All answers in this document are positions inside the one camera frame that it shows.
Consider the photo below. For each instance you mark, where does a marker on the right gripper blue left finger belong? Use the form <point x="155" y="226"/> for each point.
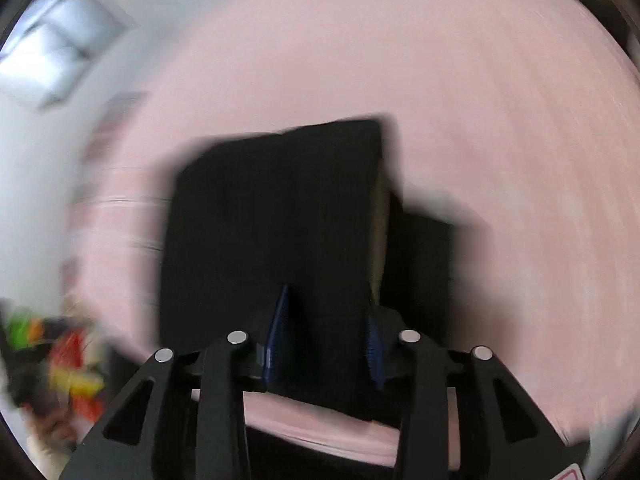
<point x="182" y="415"/>

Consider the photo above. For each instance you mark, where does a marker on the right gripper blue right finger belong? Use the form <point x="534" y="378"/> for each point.
<point x="463" y="415"/>

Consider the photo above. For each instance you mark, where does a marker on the black pants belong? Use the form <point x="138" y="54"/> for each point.
<point x="294" y="226"/>

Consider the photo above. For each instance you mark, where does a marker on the colourful boxes pile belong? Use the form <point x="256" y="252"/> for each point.
<point x="58" y="370"/>

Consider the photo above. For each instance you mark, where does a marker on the pink plaid bed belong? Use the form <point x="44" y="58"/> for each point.
<point x="519" y="118"/>

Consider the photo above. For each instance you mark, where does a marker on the black framed window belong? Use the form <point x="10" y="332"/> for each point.
<point x="51" y="48"/>

